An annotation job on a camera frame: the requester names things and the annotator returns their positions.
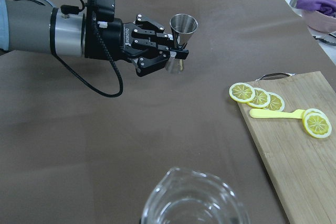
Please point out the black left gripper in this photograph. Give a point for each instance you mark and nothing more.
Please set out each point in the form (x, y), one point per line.
(144, 33)

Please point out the steel double jigger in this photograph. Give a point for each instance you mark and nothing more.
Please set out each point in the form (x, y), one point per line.
(183, 26)

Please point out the clear glass measuring cup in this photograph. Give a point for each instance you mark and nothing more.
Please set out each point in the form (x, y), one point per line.
(188, 196)

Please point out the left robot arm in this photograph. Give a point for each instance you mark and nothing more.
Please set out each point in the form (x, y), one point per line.
(37, 26)

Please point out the lemon slice outer end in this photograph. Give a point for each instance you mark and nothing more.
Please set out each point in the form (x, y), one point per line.
(241, 92)

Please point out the lemon slice middle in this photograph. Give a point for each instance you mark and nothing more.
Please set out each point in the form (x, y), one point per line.
(261, 99)

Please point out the lemon slice inner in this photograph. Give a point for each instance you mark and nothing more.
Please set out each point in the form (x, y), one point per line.
(276, 102)

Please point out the purple cloth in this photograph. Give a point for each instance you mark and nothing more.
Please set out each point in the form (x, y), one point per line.
(326, 7)

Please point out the pink bowl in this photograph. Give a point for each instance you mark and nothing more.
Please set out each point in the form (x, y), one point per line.
(319, 15)

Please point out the lemon slice on knife tip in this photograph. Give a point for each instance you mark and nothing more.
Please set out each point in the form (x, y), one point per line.
(316, 123)

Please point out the wooden cutting board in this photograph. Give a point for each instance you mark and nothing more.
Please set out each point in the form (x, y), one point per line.
(301, 167)

